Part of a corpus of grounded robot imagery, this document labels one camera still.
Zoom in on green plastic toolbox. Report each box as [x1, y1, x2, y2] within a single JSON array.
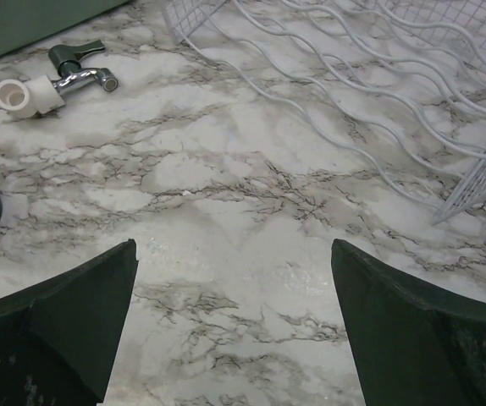
[[0, 0, 127, 56]]

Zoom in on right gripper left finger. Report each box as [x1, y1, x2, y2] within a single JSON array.
[[0, 239, 138, 405]]

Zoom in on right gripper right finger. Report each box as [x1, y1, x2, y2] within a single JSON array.
[[331, 239, 486, 405]]

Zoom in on chrome white bottle stopper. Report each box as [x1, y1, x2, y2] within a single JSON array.
[[0, 40, 119, 119]]

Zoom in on white wire wine rack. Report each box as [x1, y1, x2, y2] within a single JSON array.
[[162, 1, 486, 224]]

